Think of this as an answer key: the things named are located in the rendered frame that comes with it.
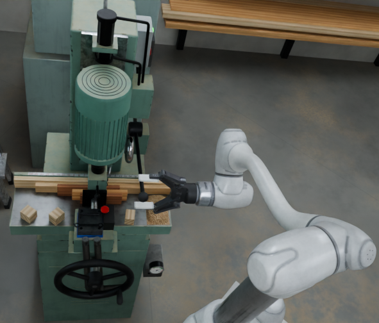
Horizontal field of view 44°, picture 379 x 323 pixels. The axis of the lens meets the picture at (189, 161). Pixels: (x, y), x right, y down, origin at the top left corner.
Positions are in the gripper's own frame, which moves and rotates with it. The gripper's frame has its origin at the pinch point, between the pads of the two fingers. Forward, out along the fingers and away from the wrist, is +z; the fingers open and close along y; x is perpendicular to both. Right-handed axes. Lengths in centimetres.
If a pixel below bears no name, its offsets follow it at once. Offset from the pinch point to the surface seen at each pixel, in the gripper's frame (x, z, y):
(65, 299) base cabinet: -11, 25, -85
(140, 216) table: -6.7, -3.0, -20.7
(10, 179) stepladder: -100, 62, -94
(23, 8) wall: -254, 70, -56
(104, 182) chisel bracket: -12.1, 11.6, -7.6
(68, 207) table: -10.7, 24.4, -20.4
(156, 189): -17.4, -9.9, -15.9
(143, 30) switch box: -38, 1, 42
